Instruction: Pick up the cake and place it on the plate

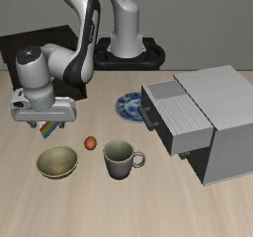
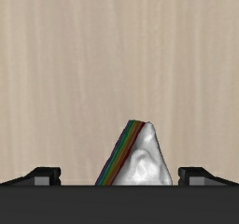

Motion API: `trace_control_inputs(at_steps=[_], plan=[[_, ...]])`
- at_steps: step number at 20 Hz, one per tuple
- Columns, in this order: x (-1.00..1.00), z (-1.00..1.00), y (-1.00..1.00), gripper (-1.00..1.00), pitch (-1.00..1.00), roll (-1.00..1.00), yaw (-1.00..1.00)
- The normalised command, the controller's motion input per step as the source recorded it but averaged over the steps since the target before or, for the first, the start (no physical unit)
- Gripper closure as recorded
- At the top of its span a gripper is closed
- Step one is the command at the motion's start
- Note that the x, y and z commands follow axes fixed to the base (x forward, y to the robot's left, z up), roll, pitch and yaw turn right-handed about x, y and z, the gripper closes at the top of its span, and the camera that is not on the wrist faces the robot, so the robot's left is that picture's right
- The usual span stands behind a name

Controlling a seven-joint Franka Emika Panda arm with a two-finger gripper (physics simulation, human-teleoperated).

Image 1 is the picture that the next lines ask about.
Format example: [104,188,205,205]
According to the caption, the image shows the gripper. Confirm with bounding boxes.
[9,88,78,129]

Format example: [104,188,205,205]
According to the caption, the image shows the rainbow cake wedge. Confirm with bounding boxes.
[38,120,61,140]

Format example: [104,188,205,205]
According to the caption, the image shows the blue patterned plate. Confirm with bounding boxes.
[114,91,146,123]

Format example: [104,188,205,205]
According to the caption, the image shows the olive green bowl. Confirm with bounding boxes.
[36,144,79,180]

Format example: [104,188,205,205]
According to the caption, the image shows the small orange fruit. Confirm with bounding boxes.
[83,135,98,151]

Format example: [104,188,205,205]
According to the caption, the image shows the grey-green mug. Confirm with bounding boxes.
[102,139,146,181]

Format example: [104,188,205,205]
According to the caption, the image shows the grey cabinet drawer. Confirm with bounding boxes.
[136,79,216,157]

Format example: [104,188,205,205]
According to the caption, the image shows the grey cabinet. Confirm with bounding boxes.
[173,64,253,187]

